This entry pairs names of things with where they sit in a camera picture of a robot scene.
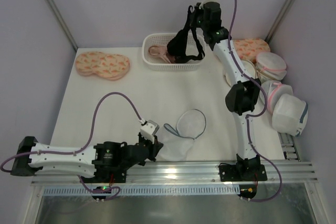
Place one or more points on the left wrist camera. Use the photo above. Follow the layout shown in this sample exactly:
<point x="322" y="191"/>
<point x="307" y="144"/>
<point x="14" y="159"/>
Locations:
<point x="149" y="129"/>

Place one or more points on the large white bag blue trim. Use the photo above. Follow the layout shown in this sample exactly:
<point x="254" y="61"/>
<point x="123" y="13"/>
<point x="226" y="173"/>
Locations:
<point x="290" y="115"/>

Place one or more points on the peach patterned bra case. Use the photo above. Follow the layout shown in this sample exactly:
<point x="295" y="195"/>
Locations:
<point x="107" y="66"/>
<point x="248" y="49"/>

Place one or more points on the aluminium mounting rail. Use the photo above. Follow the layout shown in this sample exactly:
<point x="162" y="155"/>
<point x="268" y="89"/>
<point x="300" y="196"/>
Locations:
<point x="192" y="173"/>

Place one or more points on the cream laundry bag beige trim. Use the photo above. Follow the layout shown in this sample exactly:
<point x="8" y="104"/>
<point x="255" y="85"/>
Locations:
<point x="248" y="65"/>

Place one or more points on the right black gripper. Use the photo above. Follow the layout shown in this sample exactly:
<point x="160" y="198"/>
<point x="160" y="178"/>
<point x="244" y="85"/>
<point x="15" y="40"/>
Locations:
<point x="197" y="14"/>

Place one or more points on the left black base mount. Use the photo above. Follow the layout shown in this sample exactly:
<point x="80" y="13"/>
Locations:
<point x="107" y="176"/>

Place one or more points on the white plastic basket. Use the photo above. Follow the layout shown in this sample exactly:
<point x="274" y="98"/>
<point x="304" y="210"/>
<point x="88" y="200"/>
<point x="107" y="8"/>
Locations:
<point x="162" y="39"/>

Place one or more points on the right peach patterned bra case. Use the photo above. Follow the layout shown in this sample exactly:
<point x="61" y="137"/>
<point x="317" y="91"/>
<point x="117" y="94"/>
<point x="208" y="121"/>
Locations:
<point x="248" y="49"/>

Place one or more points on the pink bra in basket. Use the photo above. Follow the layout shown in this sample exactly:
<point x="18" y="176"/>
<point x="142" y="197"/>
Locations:
<point x="162" y="53"/>

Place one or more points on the white slotted cable duct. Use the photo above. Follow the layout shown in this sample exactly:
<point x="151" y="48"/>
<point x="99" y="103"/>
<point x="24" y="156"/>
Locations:
<point x="148" y="190"/>

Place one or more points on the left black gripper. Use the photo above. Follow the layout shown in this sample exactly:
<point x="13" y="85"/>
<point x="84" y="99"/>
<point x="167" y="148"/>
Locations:
<point x="151" y="148"/>

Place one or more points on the white mesh bag pink trim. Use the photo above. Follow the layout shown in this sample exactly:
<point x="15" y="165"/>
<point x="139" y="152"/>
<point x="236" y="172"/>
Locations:
<point x="274" y="90"/>

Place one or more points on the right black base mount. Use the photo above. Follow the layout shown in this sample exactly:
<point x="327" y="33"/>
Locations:
<point x="237" y="173"/>

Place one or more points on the left peach patterned bra case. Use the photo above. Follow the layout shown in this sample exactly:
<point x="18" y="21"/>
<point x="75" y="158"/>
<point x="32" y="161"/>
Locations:
<point x="107" y="66"/>

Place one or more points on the white mesh bag pink zipper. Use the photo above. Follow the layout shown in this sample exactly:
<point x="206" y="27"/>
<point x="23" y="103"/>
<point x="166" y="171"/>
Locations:
<point x="270" y="66"/>

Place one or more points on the white mesh bag blue trim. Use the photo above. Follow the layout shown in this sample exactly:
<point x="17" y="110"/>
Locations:
<point x="178" y="140"/>

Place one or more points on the black bra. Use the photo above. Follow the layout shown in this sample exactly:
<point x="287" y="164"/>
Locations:
<point x="178" y="45"/>

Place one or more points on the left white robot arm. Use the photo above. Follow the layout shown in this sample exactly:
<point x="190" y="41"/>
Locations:
<point x="100" y="163"/>

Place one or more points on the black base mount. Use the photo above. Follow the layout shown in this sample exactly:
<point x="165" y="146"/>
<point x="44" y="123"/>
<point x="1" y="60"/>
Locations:
<point x="237" y="173"/>
<point x="107" y="176"/>

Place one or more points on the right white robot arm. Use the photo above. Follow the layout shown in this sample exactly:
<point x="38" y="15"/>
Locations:
<point x="243" y="94"/>

